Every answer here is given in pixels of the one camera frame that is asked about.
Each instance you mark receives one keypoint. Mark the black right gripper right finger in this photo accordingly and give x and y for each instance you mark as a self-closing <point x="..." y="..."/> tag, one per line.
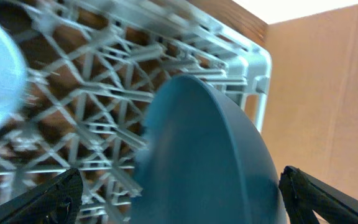
<point x="305" y="197"/>

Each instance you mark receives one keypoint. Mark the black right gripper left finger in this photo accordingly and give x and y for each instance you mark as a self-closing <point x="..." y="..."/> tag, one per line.
<point x="57" y="200"/>

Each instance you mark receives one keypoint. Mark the dark blue plate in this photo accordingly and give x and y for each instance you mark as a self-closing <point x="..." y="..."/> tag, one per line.
<point x="205" y="161"/>

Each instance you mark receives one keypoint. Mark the grey dishwasher rack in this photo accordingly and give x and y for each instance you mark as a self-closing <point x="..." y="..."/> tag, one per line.
<point x="93" y="68"/>

